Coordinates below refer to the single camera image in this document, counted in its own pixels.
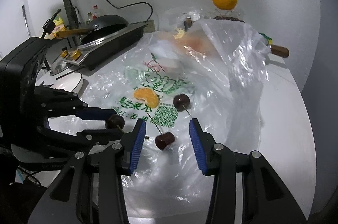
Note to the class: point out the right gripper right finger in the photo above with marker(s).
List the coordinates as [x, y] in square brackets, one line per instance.
[214, 159]

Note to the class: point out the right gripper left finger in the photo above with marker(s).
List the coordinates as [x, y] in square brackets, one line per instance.
[121, 158]

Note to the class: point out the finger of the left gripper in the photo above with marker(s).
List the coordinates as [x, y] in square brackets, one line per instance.
[91, 113]
[95, 137]

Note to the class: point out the dark red cherry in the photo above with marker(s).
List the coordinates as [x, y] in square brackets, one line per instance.
[181, 102]
[115, 121]
[163, 140]

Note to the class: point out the white ceramic plate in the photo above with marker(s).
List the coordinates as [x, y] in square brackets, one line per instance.
[70, 83]

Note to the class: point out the black chopstick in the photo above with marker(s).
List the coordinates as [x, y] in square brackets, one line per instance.
[71, 72]

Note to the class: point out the steel pot lid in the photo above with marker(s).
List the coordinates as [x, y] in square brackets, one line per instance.
[59, 65]

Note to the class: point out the steel induction cooker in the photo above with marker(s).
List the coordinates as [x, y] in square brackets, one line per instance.
[92, 52]

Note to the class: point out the orange mandarin segment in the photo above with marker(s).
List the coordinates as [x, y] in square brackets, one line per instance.
[148, 96]

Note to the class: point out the black wok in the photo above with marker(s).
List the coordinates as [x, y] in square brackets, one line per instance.
[98, 28]

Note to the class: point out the printed clear plastic bag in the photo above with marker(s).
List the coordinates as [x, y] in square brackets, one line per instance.
[214, 72]

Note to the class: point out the yellow detergent bottle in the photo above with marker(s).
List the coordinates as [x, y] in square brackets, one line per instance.
[59, 26]

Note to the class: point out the small oil bottle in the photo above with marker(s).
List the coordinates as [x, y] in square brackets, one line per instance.
[89, 18]

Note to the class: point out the red capped sauce bottle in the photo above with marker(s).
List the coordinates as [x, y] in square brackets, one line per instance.
[95, 12]

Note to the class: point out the half peeled orange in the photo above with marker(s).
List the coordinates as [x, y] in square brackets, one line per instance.
[186, 41]

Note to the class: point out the small crumpled plastic bag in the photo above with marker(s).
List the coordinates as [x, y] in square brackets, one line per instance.
[175, 17]

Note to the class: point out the wooden handled tool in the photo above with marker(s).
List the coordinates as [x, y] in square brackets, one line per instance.
[275, 49]

